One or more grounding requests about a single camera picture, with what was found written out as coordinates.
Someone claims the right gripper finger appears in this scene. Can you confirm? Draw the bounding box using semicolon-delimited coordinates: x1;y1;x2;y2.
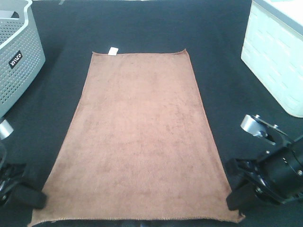
226;183;255;210
225;158;243;176

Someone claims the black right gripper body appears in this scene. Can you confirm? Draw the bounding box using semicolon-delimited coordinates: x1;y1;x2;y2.
237;158;300;205

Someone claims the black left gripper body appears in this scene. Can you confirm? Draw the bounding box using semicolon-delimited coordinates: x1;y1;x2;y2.
0;163;26;206

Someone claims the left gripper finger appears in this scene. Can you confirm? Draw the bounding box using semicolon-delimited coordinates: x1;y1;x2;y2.
11;184;47;209

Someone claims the brown microfibre towel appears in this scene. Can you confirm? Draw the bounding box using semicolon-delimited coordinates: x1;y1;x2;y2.
30;50;244;226

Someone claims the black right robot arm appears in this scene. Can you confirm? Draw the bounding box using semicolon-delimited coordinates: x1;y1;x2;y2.
225;138;303;210

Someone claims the grey perforated plastic basket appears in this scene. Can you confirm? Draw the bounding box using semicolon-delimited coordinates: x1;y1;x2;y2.
0;0;45;117

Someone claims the white plastic storage bin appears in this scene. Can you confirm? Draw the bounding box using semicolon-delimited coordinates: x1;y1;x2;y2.
241;0;303;118

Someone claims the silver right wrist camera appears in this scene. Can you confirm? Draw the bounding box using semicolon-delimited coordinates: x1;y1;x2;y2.
240;114;294;146

